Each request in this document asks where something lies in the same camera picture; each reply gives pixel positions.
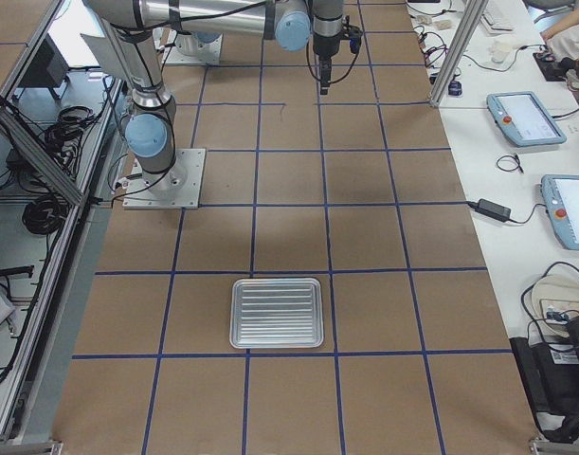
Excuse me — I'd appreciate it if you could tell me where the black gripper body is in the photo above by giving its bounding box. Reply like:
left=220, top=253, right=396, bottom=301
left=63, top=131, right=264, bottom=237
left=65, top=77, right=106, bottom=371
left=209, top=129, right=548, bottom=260
left=314, top=33, right=340, bottom=71

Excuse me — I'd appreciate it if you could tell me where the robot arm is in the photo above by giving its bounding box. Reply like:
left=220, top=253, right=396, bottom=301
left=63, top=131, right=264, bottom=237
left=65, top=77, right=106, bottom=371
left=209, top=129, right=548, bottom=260
left=85, top=1, right=350, bottom=195

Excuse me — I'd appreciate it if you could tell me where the ribbed silver metal tray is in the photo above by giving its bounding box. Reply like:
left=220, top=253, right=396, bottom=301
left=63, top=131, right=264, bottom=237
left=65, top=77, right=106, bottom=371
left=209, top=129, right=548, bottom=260
left=229, top=278, right=324, bottom=349

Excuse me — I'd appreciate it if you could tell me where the far teach pendant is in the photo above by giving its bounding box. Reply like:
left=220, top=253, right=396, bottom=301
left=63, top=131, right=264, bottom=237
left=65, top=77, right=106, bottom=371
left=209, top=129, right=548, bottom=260
left=486, top=91, right=567, bottom=148

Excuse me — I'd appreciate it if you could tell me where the teach pendant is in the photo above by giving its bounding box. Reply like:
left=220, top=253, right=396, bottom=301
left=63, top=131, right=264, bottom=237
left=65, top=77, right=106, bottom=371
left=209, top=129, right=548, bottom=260
left=541, top=174, right=579, bottom=250
left=486, top=91, right=567, bottom=148

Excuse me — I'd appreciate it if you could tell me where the black power adapter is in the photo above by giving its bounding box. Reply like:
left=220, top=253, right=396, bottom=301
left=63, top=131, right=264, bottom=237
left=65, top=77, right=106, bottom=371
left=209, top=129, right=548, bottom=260
left=466, top=198, right=511, bottom=223

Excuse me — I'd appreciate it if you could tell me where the near teach pendant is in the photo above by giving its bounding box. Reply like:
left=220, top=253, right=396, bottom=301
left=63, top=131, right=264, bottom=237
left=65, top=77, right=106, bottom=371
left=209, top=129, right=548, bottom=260
left=541, top=174, right=579, bottom=250

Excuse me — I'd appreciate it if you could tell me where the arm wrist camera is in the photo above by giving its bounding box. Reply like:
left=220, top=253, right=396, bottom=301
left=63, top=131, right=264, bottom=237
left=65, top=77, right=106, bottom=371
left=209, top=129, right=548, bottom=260
left=341, top=17, right=363, bottom=56

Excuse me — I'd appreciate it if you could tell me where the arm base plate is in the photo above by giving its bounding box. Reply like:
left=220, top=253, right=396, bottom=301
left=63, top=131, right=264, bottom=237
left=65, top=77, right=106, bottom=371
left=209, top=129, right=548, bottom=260
left=122, top=149, right=206, bottom=209
left=163, top=30, right=223, bottom=66

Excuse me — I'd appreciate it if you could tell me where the aluminium frame post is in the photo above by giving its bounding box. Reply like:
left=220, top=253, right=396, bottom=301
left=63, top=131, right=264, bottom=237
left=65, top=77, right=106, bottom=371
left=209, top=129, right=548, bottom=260
left=429, top=0, right=488, bottom=107

